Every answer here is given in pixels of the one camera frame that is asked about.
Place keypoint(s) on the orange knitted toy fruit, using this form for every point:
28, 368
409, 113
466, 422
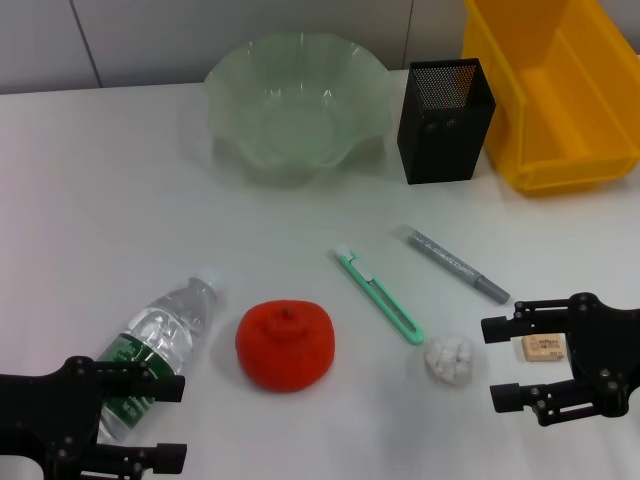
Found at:
285, 350

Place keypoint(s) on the beige eraser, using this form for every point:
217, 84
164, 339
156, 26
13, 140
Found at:
542, 349

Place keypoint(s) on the clear water bottle green label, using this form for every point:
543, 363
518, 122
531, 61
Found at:
165, 320

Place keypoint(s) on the white paper ball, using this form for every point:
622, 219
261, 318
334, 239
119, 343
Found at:
448, 360

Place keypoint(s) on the grey marker pen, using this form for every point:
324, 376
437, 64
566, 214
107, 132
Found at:
450, 262

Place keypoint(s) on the mint green utility knife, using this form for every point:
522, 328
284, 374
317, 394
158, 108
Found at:
380, 295

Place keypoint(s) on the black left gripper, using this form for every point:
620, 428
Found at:
45, 425

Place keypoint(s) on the black mesh pen holder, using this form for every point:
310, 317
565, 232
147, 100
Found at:
440, 145

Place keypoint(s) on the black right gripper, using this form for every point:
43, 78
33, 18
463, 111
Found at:
610, 355

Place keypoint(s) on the yellow plastic storage bin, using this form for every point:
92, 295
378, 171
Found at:
565, 110

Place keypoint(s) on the green frosted glass fruit bowl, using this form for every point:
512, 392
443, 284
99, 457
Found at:
280, 125

